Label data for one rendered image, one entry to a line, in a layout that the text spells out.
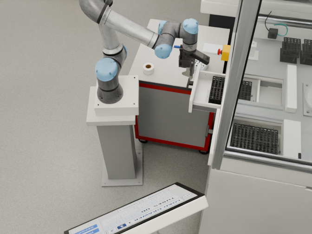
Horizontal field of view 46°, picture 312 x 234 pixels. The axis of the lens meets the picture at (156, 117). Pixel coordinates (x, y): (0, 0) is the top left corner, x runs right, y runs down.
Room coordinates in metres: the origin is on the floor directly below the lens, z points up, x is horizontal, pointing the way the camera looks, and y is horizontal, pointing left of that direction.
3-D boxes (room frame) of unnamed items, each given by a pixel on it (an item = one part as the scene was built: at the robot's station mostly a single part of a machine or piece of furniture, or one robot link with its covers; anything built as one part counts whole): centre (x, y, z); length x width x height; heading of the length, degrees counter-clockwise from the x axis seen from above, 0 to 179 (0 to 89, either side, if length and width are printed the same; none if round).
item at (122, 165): (1.43, 0.26, 0.38); 0.30 x 0.30 x 0.76; 0
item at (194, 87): (1.43, -0.23, 0.87); 0.29 x 0.02 x 0.11; 166
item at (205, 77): (1.38, -0.43, 0.86); 0.40 x 0.26 x 0.06; 76
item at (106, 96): (1.43, 0.26, 0.89); 0.15 x 0.15 x 0.10
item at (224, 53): (1.71, -0.44, 0.88); 0.07 x 0.05 x 0.07; 166
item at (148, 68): (1.69, 0.04, 0.78); 0.07 x 0.07 x 0.04
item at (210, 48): (1.87, -0.39, 0.77); 0.13 x 0.09 x 0.02; 76
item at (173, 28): (1.45, -0.08, 1.26); 0.11 x 0.11 x 0.08; 75
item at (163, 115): (1.86, -0.18, 0.38); 0.62 x 0.58 x 0.76; 166
